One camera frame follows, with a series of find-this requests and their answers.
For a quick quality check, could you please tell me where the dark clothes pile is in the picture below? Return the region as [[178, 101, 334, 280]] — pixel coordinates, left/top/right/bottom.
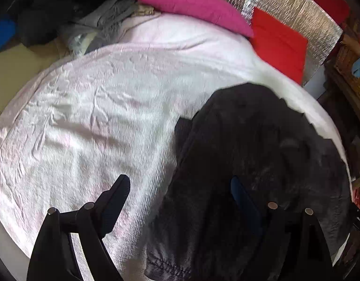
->
[[10, 0, 136, 48]]

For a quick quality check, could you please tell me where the blue bag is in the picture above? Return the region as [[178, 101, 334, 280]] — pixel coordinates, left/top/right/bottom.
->
[[0, 18, 17, 52]]

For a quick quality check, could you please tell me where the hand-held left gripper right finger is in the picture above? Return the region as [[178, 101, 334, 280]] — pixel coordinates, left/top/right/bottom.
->
[[230, 176, 334, 281]]

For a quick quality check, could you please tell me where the black jacket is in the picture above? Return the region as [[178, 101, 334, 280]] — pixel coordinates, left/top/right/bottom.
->
[[145, 83, 354, 281]]

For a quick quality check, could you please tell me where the pink pillow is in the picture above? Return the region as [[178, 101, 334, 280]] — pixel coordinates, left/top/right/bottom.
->
[[135, 0, 254, 38]]

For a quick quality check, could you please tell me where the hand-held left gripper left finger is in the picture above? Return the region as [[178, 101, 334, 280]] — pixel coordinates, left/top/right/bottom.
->
[[27, 175, 131, 281]]

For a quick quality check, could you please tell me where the red pillow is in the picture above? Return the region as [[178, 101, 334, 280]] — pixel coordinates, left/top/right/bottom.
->
[[250, 7, 309, 84]]

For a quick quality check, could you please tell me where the silver foil panel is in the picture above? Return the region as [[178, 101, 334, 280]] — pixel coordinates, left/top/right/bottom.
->
[[195, 0, 344, 86]]

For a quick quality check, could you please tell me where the wicker basket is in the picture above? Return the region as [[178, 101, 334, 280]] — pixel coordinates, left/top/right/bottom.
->
[[334, 42, 360, 72]]

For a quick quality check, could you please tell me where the grey cloth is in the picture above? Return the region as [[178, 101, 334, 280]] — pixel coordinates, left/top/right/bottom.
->
[[59, 0, 141, 55]]

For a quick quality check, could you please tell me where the white bed blanket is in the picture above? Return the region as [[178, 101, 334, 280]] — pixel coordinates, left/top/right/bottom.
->
[[0, 14, 352, 281]]

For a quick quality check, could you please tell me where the wooden shelf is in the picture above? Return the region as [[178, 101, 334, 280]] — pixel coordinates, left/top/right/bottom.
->
[[323, 12, 360, 211]]

